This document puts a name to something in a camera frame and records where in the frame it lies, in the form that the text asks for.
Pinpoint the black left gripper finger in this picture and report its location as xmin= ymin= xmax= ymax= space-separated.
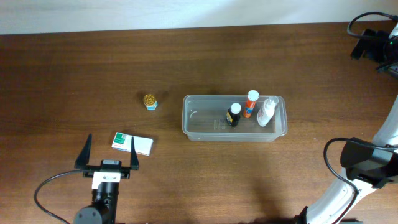
xmin=74 ymin=134 xmax=92 ymax=169
xmin=130 ymin=137 xmax=139 ymax=170

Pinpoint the dark brown medicine bottle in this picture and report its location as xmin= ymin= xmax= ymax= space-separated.
xmin=226 ymin=103 xmax=241 ymax=127

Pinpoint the white spray bottle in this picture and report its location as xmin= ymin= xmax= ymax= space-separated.
xmin=257 ymin=96 xmax=279 ymax=127

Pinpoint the orange tablet tube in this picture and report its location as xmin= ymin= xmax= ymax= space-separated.
xmin=243 ymin=90 xmax=259 ymax=118

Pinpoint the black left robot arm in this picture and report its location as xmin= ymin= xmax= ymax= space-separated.
xmin=73 ymin=135 xmax=139 ymax=224

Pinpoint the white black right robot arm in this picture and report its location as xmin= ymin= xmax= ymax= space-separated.
xmin=293 ymin=29 xmax=397 ymax=223

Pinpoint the clear plastic container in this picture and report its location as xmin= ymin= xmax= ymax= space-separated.
xmin=182 ymin=95 xmax=288 ymax=142

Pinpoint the white green medicine box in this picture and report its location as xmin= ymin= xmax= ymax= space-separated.
xmin=111 ymin=132 xmax=154 ymax=156

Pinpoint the small gold-lidded balm jar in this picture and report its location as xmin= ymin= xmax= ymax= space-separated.
xmin=143 ymin=94 xmax=158 ymax=110

